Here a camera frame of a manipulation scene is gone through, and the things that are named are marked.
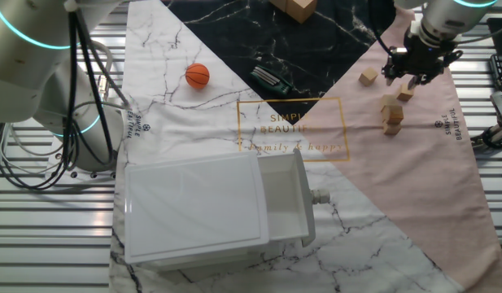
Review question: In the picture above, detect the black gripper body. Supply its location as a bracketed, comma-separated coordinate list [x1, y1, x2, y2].
[391, 34, 456, 81]

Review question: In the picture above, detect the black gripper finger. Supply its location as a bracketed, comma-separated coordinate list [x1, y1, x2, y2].
[382, 59, 399, 87]
[407, 72, 423, 91]

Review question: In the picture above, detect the black flat panel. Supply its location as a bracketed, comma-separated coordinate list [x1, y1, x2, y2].
[487, 18, 502, 57]

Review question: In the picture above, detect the marble and pink tablecloth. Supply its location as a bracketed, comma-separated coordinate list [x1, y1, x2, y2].
[109, 0, 502, 293]

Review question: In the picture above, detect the white drawer with knob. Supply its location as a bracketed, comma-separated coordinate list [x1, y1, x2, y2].
[256, 146, 331, 248]

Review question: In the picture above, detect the orange mini basketball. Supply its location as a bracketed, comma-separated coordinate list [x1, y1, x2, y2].
[185, 63, 211, 91]

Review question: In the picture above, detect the white drawer cabinet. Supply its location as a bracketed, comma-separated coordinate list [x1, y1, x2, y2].
[123, 151, 272, 272]

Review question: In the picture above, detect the black camera cable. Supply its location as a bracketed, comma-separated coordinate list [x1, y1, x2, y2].
[367, 0, 464, 68]

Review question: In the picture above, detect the silver ribbed depth camera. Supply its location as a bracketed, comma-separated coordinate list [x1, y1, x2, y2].
[490, 91, 502, 128]

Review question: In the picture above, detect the grey robot power cable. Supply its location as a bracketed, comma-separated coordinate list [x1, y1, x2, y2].
[91, 40, 114, 101]

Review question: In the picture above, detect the black cable bundle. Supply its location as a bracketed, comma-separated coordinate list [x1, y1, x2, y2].
[0, 7, 132, 191]

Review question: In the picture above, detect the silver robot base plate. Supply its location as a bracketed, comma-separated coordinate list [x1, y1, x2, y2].
[45, 151, 117, 183]

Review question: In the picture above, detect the white thin cable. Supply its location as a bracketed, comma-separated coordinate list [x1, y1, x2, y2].
[0, 124, 48, 180]

